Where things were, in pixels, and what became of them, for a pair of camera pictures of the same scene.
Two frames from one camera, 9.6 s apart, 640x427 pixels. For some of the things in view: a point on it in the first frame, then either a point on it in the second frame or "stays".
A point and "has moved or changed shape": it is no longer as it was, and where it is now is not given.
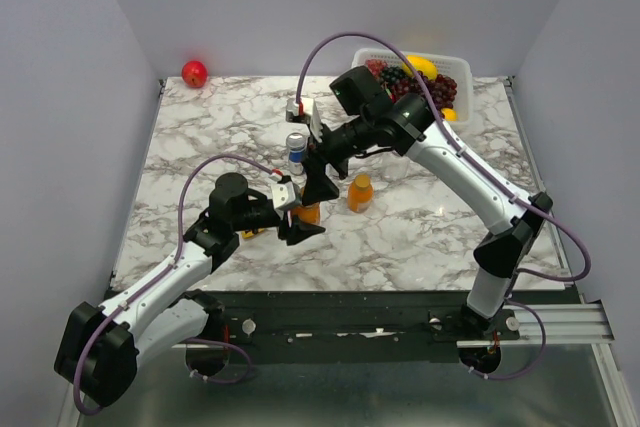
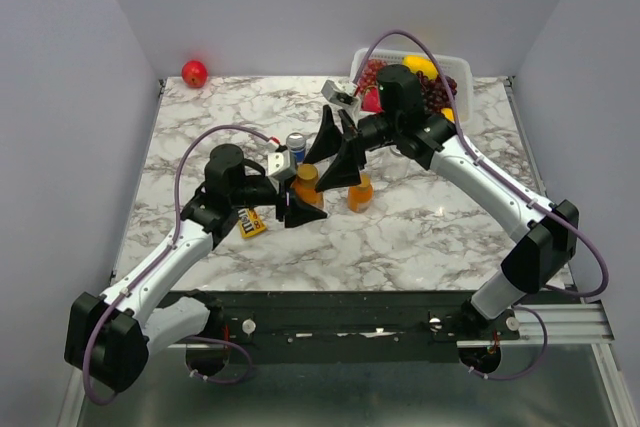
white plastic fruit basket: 456,67 stays
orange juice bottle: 308,213 has moved or changed shape
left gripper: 299,230 to 298,213
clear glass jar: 394,167 stays
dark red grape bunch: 441,89 stays
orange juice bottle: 360,193 stays
